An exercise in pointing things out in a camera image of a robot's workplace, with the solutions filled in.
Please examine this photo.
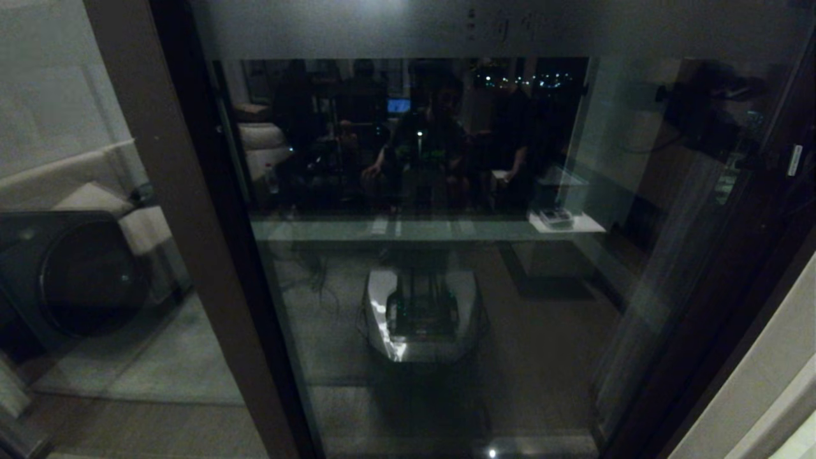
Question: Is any brown framed sliding glass door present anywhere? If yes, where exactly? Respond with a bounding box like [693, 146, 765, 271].
[153, 0, 816, 459]

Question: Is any dark brown door jamb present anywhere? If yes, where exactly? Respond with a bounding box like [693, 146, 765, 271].
[606, 217, 816, 459]

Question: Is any brown framed fixed glass panel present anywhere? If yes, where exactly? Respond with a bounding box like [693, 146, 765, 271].
[0, 0, 302, 459]

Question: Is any light beige sofa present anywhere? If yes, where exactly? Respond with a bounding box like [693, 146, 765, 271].
[0, 139, 192, 308]

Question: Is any light grey rug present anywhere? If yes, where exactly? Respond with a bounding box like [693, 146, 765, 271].
[29, 290, 248, 407]

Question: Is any dark grey upholstered seat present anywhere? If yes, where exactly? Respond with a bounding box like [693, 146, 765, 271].
[0, 210, 157, 348]

